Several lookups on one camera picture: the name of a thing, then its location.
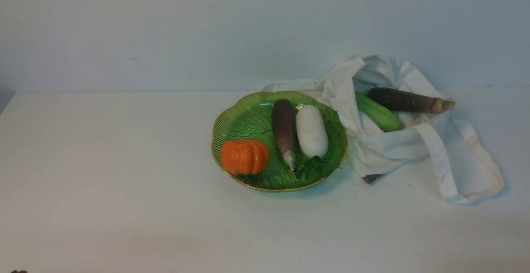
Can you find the purple eggplant on plate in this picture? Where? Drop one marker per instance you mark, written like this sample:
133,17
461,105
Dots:
283,126

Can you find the dark purple eggplant in bag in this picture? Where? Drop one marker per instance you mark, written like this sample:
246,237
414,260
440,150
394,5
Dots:
402,101

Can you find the green cucumber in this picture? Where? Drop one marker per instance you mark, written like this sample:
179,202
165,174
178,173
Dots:
381,116

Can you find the white radish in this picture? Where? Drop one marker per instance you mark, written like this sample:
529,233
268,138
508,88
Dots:
311,132

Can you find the orange toy pumpkin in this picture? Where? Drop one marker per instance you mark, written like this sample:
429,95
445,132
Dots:
244,156

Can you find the white cloth bag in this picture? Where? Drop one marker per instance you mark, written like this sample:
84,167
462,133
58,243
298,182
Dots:
464,170

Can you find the green leaf-shaped plate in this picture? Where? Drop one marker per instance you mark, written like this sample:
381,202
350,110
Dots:
250,118

